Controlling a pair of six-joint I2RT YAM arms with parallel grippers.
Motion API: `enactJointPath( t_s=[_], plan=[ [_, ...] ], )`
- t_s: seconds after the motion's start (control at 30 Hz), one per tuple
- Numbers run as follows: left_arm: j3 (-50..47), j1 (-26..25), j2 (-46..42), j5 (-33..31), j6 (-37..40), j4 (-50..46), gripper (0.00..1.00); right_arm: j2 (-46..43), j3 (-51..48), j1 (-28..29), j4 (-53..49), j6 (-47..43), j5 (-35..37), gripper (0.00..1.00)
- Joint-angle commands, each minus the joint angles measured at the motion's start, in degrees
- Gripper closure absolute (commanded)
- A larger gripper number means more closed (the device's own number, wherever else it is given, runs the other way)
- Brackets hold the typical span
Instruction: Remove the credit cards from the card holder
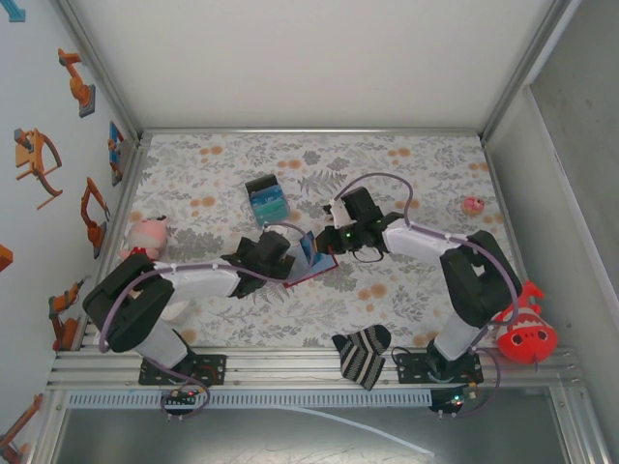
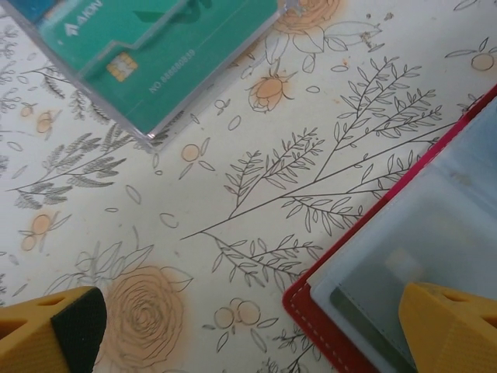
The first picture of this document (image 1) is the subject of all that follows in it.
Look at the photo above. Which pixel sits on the red card holder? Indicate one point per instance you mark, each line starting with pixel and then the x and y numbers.
pixel 316 276

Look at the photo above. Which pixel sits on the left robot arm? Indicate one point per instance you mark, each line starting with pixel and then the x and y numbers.
pixel 203 282

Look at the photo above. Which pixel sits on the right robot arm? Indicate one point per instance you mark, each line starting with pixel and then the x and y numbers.
pixel 416 241

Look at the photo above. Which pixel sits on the black teal card box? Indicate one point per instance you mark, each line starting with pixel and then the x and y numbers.
pixel 271 215

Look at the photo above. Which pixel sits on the navy printed card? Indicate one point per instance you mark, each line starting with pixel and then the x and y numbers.
pixel 266 196

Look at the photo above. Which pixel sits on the floral table mat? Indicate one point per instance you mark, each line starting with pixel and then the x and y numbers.
pixel 338 159

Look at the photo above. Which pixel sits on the black cream striped sock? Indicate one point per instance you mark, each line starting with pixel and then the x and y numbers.
pixel 360 357

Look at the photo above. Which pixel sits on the pink toy donut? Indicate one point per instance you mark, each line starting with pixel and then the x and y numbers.
pixel 474 205

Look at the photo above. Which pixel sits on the pink plush toy polka dress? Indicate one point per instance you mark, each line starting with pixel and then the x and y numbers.
pixel 147 232

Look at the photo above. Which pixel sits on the blue orange conveyor sticker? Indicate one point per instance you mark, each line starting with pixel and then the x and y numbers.
pixel 116 154

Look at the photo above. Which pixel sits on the red fish plush toy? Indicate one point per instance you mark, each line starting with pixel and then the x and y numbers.
pixel 524 333

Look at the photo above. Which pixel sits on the orange grey robot sticker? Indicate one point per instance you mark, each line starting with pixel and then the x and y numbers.
pixel 60 309

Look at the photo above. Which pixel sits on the orange claw machine sticker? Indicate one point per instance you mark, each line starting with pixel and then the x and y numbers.
pixel 31 154

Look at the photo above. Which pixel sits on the orange block sticker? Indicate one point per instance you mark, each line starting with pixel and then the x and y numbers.
pixel 5 258

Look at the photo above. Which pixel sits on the orange crane sticker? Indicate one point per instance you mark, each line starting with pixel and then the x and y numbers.
pixel 19 430

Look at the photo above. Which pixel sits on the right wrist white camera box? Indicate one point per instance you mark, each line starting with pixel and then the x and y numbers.
pixel 338 215

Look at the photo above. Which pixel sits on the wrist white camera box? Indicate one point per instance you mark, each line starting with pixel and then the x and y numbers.
pixel 338 215
pixel 278 228

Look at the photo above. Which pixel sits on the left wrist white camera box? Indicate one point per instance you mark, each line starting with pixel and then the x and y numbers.
pixel 278 228

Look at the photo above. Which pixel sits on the aluminium frame rail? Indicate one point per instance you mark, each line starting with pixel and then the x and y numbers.
pixel 130 183
pixel 290 367
pixel 309 131

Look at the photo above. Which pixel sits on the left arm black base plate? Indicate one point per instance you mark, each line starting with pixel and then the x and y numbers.
pixel 215 369

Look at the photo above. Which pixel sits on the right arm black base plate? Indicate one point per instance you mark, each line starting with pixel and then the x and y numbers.
pixel 411 369

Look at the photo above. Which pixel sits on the aluminium frame post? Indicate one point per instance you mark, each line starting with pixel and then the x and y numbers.
pixel 99 67
pixel 527 67

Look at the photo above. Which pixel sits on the small blue wall sticker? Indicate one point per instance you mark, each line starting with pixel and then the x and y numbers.
pixel 17 10

